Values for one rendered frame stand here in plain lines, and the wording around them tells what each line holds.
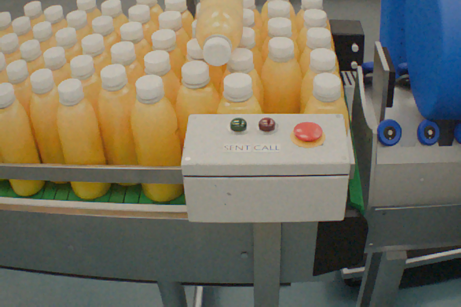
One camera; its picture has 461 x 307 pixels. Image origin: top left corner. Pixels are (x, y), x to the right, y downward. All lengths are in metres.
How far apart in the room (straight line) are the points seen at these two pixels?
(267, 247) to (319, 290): 1.13
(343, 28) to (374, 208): 0.38
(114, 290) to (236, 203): 1.31
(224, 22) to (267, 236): 0.31
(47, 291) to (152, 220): 1.17
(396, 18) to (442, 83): 0.66
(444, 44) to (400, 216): 0.37
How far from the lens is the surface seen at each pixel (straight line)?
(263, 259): 0.89
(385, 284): 1.32
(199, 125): 0.79
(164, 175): 0.92
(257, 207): 0.77
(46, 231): 1.05
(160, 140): 0.90
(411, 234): 1.21
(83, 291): 2.06
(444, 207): 1.12
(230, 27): 0.89
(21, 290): 2.13
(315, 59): 0.92
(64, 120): 0.92
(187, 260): 1.02
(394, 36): 1.60
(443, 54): 0.92
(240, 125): 0.76
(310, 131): 0.75
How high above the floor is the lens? 1.56
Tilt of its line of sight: 37 degrees down
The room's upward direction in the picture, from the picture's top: 3 degrees counter-clockwise
